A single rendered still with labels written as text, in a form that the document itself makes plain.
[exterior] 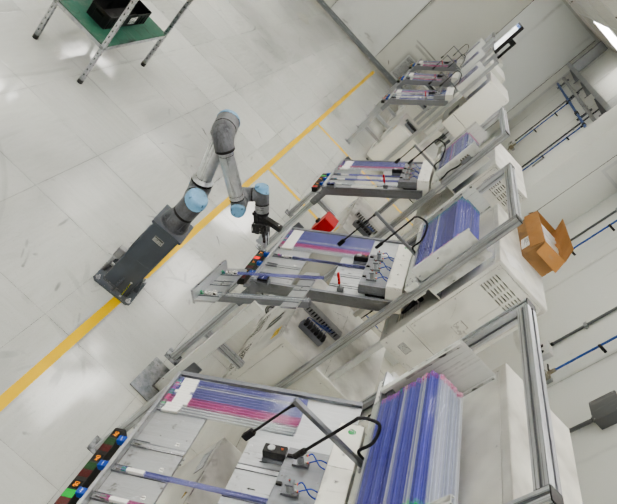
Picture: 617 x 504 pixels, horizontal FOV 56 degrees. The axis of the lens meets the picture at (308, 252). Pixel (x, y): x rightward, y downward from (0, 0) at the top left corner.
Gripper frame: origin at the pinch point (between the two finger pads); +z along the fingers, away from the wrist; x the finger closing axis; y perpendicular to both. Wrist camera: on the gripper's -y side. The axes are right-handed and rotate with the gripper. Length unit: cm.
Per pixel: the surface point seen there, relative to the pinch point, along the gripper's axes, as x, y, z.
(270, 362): 32, -13, 52
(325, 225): -68, -17, 14
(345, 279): 14.6, -47.4, 4.8
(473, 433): 132, -110, -17
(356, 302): 32, -57, 7
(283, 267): 12.2, -13.6, 4.5
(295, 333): 22.9, -23.7, 37.0
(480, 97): -438, -108, -6
